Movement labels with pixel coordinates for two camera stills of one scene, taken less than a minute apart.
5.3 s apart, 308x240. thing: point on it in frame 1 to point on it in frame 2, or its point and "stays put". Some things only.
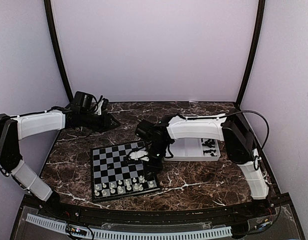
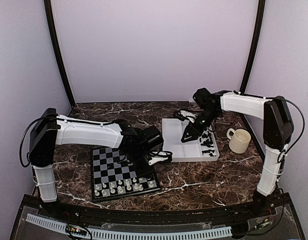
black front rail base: (277, 218) stays put
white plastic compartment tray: (192, 150) stays put
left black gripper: (106, 124) to (142, 172)
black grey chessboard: (115, 175) stays put
